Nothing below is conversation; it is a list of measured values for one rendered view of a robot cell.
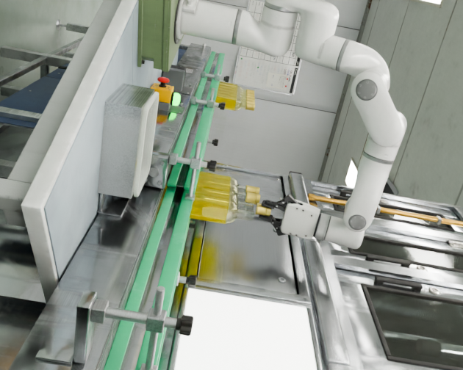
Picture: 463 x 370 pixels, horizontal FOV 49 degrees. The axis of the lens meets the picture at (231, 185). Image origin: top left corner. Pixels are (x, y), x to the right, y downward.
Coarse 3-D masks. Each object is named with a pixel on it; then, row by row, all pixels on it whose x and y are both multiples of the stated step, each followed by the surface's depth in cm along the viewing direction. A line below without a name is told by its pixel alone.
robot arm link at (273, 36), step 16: (240, 16) 134; (272, 16) 132; (288, 16) 131; (240, 32) 135; (256, 32) 135; (272, 32) 134; (288, 32) 134; (256, 48) 138; (272, 48) 136; (288, 48) 138
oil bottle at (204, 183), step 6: (198, 180) 153; (204, 180) 154; (210, 180) 155; (204, 186) 151; (210, 186) 151; (216, 186) 152; (222, 186) 152; (228, 186) 153; (234, 186) 154; (234, 192) 152
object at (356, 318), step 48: (288, 192) 202; (336, 192) 216; (384, 240) 183; (432, 240) 191; (336, 288) 146; (384, 288) 154; (432, 288) 159; (336, 336) 123; (384, 336) 134; (432, 336) 137
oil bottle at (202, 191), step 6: (198, 186) 150; (198, 192) 146; (204, 192) 147; (210, 192) 148; (216, 192) 149; (222, 192) 149; (228, 192) 150; (222, 198) 146; (228, 198) 146; (234, 198) 148
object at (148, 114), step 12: (156, 96) 118; (144, 108) 111; (156, 108) 124; (144, 120) 109; (156, 120) 126; (144, 132) 110; (144, 144) 128; (144, 156) 129; (144, 168) 130; (144, 180) 125
